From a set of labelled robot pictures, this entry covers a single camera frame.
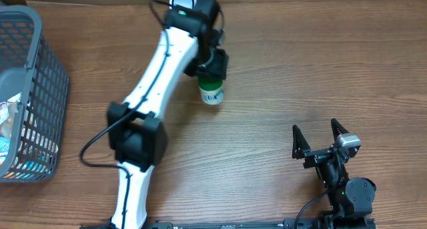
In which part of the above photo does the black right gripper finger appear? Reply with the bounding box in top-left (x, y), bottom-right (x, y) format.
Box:
top-left (292, 125), bottom-right (311, 160)
top-left (331, 118), bottom-right (348, 139)

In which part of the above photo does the green lid seasoning jar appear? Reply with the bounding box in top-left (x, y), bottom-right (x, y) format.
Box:
top-left (198, 76), bottom-right (224, 105)

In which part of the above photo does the teal white tissue pack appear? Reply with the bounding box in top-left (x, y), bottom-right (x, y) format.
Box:
top-left (0, 137), bottom-right (11, 165)

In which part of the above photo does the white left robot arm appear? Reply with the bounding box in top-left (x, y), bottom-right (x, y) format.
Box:
top-left (107, 0), bottom-right (229, 228)

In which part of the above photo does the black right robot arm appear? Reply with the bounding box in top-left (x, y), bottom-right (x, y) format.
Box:
top-left (287, 118), bottom-right (376, 229)

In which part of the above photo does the white barcode scanner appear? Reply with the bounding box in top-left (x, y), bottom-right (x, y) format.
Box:
top-left (169, 0), bottom-right (197, 9)

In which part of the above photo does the grey plastic mesh basket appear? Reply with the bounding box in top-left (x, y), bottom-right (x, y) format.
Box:
top-left (1, 5), bottom-right (71, 183)

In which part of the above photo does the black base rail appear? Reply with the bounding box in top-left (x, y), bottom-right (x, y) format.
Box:
top-left (80, 219), bottom-right (377, 229)

